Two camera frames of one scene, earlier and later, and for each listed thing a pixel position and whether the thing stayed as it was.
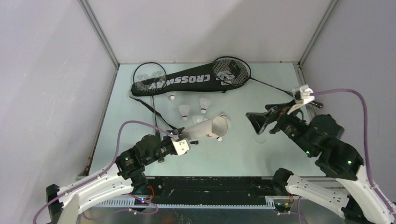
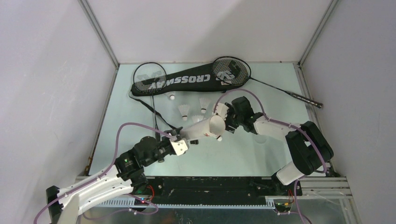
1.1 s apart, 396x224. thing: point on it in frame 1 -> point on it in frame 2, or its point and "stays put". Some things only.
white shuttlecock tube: x=216 y=127 stays put
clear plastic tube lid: x=260 y=138 stays put
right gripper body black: x=287 y=123 -> x=231 y=120
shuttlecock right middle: x=203 y=103 stays put
